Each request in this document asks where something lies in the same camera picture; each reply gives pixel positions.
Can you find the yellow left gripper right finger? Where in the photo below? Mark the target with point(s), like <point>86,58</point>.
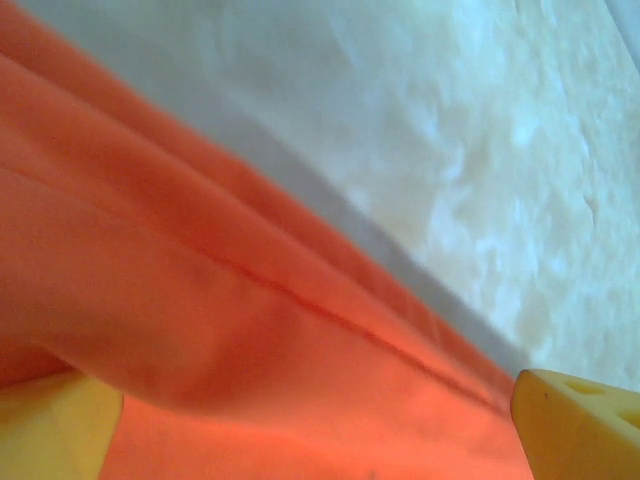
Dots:
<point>580,435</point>

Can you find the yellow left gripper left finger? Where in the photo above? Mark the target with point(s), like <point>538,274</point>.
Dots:
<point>50,430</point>

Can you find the red-orange shorts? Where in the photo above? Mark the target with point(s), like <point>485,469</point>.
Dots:
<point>200,275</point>

